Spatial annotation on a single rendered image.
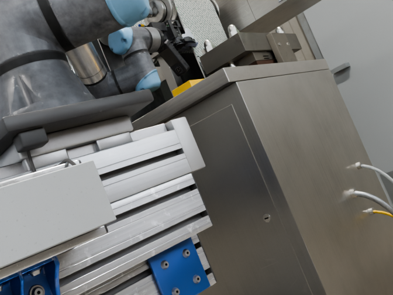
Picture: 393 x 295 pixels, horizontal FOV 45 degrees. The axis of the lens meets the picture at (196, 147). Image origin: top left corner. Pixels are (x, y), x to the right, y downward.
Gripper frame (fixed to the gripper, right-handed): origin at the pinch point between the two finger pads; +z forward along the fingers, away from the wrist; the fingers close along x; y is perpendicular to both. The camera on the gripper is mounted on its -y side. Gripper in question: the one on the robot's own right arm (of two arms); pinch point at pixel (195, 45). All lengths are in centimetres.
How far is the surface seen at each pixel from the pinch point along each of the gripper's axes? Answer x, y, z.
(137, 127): 8.0, -21.0, -31.9
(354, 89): 25, -23, 204
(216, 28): -0.3, 6.4, 16.6
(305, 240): -26, -65, -28
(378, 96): 11, -34, 202
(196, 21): -0.3, 9.1, 6.2
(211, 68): -6.7, -11.3, -6.4
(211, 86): -20.8, -21.8, -31.9
